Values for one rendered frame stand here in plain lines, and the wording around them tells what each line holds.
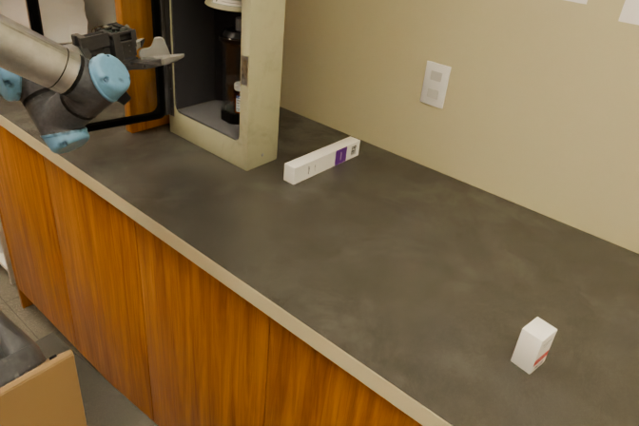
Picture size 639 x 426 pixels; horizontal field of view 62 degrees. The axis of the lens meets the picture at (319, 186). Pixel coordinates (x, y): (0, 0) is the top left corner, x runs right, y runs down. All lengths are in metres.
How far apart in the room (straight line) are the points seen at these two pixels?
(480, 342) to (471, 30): 0.77
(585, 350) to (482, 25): 0.77
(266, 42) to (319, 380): 0.75
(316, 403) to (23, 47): 0.79
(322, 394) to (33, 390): 0.56
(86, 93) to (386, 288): 0.64
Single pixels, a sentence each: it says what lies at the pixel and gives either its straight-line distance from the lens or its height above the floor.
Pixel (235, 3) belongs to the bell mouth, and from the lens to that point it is 1.33.
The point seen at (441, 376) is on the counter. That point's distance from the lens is 0.90.
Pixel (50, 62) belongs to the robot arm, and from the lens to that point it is 0.97.
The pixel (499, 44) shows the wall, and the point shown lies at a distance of 1.38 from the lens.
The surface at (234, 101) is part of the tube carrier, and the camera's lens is 1.43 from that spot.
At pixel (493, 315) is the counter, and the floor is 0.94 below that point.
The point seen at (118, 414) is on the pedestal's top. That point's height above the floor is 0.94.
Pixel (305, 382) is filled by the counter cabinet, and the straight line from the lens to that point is 1.08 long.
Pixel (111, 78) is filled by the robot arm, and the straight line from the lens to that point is 0.98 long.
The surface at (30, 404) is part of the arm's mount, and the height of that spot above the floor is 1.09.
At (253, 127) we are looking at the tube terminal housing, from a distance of 1.34.
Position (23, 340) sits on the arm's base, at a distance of 0.70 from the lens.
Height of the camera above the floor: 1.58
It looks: 29 degrees down
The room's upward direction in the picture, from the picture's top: 6 degrees clockwise
